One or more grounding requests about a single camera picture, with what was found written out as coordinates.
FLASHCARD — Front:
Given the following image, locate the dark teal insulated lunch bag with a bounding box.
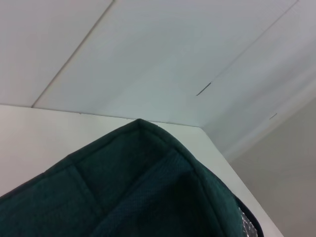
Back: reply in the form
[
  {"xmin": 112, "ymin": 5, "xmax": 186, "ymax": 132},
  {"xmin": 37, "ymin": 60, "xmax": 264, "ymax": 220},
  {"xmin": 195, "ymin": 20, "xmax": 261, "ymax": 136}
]
[{"xmin": 0, "ymin": 118, "xmax": 264, "ymax": 237}]

